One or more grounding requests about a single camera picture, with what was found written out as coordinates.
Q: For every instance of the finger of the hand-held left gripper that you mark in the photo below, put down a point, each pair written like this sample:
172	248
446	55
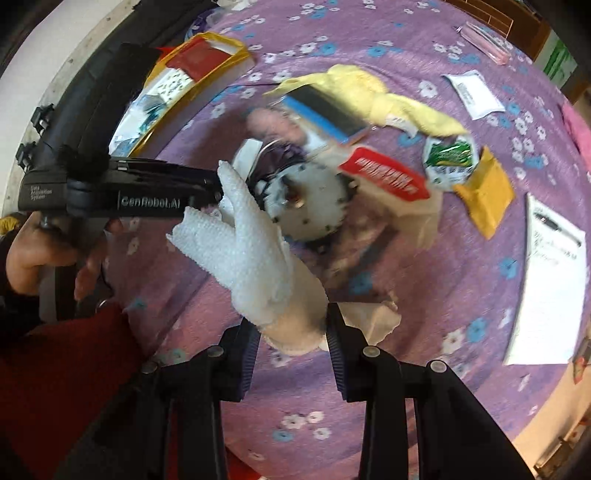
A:
205	184

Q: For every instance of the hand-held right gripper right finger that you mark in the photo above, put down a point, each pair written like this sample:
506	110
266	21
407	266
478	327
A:
339	364

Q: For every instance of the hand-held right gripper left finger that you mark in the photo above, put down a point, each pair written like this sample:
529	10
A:
244	364

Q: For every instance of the white printed plastic packet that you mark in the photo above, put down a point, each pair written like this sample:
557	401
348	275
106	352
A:
127	134

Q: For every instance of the white knit glove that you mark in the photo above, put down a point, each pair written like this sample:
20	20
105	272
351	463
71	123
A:
258	258

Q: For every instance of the teal tissue pack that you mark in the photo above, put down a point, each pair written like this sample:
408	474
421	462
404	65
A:
150	108

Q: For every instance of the yellow cardboard storage box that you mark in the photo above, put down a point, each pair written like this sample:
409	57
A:
210	87

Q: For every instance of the lemon print tissue pack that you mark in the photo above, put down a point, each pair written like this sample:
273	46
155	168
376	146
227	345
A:
173	85

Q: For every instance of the blue packet clear wrap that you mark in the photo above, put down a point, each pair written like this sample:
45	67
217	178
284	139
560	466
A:
318	108

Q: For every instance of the white snack packet red print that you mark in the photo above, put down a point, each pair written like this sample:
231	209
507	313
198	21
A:
388	180

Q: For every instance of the yellow packet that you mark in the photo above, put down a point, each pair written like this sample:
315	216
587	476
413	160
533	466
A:
489	198

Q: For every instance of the person's left hand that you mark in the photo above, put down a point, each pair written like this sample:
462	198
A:
41	258

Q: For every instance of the pink knit cloth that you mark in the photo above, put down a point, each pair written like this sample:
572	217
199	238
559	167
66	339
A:
272	127

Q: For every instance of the black leather sofa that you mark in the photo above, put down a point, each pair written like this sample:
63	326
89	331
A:
92	78

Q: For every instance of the purple floral tablecloth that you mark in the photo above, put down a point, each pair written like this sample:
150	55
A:
452	286

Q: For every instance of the yellow cloth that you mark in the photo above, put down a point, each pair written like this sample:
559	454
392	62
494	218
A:
351	78

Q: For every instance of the person's red clothing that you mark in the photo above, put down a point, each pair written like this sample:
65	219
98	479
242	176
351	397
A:
55	369

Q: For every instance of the white paper sheet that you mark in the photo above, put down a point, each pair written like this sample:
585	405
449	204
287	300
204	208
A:
549	295

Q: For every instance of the green lid round cup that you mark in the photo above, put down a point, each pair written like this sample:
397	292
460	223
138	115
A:
450	159

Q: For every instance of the black pen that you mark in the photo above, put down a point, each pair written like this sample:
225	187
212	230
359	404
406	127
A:
554	226

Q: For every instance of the white sachet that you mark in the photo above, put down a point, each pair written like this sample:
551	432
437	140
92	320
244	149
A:
473	92

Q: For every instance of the pink pen case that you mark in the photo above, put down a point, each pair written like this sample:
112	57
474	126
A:
485	41

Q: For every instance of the wooden cabinet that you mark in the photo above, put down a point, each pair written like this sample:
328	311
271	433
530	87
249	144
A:
508	14

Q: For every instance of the green box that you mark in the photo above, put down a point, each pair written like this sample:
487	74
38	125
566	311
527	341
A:
561	60

